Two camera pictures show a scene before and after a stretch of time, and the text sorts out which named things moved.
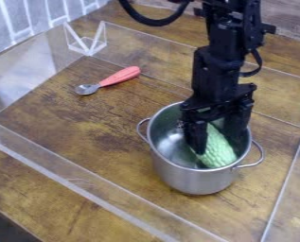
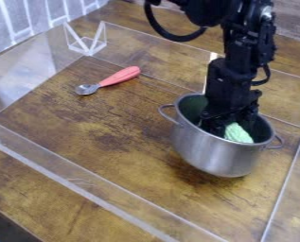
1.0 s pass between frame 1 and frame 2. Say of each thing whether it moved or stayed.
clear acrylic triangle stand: stayed
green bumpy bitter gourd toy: moved
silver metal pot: moved
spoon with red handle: stayed
